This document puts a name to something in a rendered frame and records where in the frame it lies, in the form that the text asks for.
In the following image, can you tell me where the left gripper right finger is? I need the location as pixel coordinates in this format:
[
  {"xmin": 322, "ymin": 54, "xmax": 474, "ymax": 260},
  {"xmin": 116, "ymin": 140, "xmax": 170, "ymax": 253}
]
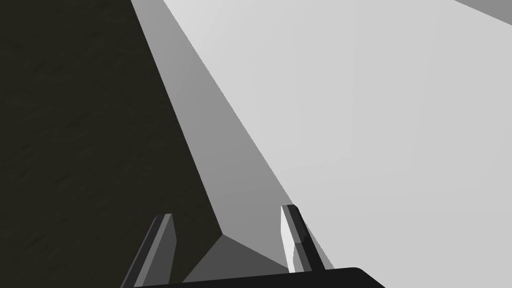
[{"xmin": 280, "ymin": 204, "xmax": 327, "ymax": 275}]

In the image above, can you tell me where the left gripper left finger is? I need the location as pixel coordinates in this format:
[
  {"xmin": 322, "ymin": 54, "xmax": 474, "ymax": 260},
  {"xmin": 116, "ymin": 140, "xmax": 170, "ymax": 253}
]
[{"xmin": 120, "ymin": 213, "xmax": 177, "ymax": 288}]

